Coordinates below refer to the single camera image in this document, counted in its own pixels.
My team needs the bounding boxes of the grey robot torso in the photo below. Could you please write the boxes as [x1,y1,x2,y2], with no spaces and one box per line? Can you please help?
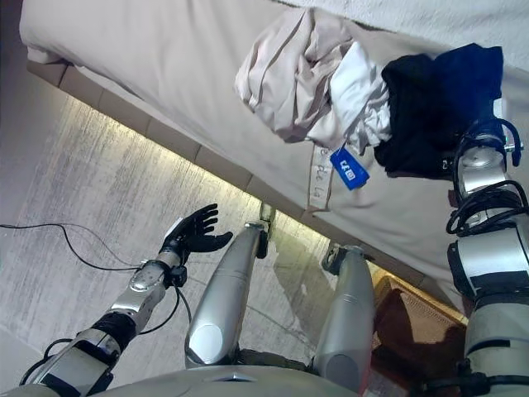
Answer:
[0,363,373,397]

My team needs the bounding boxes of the large bed with beige cover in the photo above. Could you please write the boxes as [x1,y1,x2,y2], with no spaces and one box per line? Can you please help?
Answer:
[18,0,529,311]

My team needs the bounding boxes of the blue hang tag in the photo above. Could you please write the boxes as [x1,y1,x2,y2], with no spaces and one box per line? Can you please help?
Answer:
[329,147,371,192]

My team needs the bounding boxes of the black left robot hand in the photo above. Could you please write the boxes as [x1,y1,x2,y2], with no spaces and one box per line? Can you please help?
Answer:
[160,203,235,265]

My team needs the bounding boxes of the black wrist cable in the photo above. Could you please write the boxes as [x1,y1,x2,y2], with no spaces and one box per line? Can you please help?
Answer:
[446,117,529,249]
[134,266,195,336]

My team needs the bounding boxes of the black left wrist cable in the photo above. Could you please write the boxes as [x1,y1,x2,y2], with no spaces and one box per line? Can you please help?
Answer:
[134,266,195,336]

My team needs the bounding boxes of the white duvet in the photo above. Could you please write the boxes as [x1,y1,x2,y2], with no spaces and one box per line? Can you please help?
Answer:
[284,0,529,67]

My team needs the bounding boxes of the woven wicker basket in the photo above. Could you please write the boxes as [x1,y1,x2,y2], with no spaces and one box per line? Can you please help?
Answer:
[369,275,470,397]

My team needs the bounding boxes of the large upholstered bed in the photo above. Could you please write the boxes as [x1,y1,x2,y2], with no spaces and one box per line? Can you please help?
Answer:
[18,0,529,315]

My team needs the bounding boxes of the grey striped rug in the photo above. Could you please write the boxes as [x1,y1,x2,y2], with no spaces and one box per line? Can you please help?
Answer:
[0,93,373,373]

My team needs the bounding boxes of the beige garment with lettered strip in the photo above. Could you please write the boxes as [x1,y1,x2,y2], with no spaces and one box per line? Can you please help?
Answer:
[234,7,365,210]

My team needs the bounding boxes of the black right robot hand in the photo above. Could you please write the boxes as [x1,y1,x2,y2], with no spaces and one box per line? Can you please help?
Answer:
[465,117,506,144]

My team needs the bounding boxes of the white garment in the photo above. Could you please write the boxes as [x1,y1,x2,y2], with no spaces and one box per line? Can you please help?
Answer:
[309,41,393,156]

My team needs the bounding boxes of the silver robot leg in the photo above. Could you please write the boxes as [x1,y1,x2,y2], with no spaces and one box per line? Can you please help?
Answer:
[184,222,272,371]
[312,243,377,388]

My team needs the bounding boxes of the black garment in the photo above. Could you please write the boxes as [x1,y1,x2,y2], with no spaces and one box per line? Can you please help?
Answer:
[374,53,468,181]

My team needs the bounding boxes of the thin black floor cable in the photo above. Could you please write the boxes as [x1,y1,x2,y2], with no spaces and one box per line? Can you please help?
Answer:
[0,222,144,272]

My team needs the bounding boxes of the silver right robot leg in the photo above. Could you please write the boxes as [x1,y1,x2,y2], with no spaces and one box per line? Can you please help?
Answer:
[312,243,377,388]

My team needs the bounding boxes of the silver left robot leg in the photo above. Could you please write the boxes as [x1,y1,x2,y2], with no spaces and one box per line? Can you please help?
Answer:
[184,222,272,371]

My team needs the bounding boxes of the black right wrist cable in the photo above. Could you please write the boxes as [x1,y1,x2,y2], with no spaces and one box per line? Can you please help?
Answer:
[446,117,529,249]

